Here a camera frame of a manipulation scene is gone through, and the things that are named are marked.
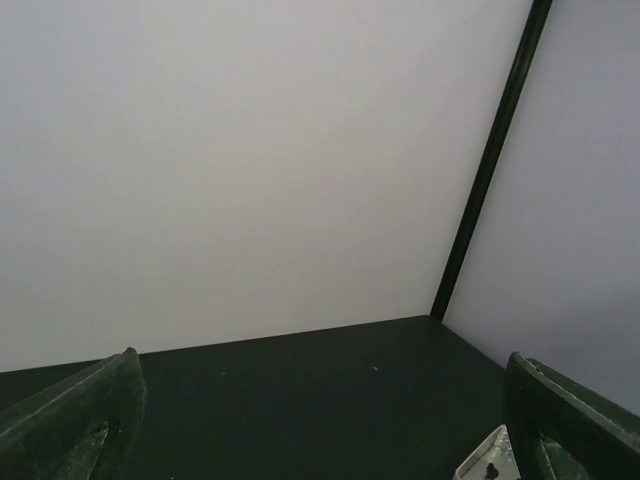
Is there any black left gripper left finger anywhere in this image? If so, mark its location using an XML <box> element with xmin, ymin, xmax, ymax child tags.
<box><xmin>1</xmin><ymin>348</ymin><xmax>146</xmax><ymax>479</ymax></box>

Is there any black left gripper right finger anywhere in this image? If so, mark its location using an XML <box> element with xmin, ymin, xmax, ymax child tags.
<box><xmin>503</xmin><ymin>352</ymin><xmax>639</xmax><ymax>480</ymax></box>

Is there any pink tray of black pieces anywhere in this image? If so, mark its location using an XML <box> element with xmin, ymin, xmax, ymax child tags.
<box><xmin>452</xmin><ymin>424</ymin><xmax>521</xmax><ymax>480</ymax></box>

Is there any black corner frame post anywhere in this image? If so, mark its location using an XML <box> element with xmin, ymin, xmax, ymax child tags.
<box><xmin>429</xmin><ymin>0</ymin><xmax>553</xmax><ymax>322</ymax></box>

